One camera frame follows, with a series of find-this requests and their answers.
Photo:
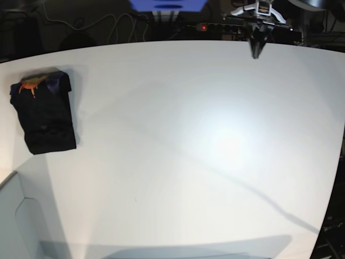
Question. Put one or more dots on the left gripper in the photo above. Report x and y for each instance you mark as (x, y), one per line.
(266, 21)

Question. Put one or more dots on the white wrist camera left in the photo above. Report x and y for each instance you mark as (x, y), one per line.
(263, 7)

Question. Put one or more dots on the black power strip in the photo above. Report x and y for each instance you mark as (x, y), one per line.
(220, 28)

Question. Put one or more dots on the blue plastic bin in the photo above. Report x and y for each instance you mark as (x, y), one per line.
(168, 5)

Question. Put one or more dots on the grey cabinet beside table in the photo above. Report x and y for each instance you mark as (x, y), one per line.
(24, 230)

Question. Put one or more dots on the black T-shirt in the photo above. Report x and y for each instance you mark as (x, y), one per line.
(43, 108)

